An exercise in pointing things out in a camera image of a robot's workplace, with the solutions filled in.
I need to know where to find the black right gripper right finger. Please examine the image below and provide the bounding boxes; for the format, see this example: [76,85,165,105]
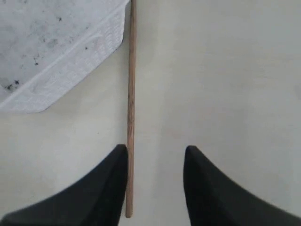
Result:
[183,145,301,226]

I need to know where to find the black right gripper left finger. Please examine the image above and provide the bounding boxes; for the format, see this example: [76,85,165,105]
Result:
[0,145,128,226]

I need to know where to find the white perforated plastic basket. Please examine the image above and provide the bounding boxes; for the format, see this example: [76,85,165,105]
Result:
[0,0,128,113]

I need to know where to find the brown wooden chopstick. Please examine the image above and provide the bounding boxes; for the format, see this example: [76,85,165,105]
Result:
[125,0,137,218]

